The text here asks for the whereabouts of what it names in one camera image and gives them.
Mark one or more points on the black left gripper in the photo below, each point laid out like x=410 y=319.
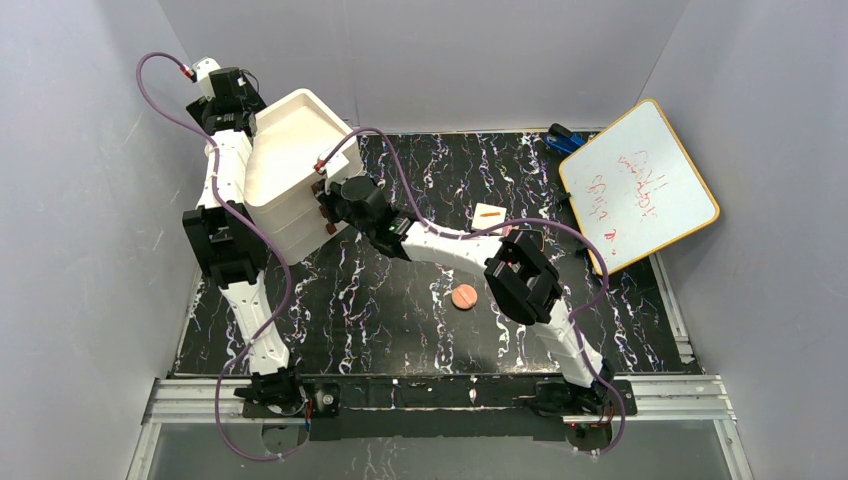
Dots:
x=241 y=105

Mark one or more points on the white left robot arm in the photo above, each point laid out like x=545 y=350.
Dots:
x=228 y=251

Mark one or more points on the yellow framed whiteboard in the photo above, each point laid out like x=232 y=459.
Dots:
x=634 y=189

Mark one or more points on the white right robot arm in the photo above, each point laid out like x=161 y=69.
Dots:
x=523 y=282

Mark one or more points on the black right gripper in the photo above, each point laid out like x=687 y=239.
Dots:
x=328 y=204

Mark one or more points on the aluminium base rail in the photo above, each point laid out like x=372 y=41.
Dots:
x=456 y=405

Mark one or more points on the white drawer organizer frame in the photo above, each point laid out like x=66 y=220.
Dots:
x=294 y=133

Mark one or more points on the white notepad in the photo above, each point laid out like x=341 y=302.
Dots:
x=479 y=223

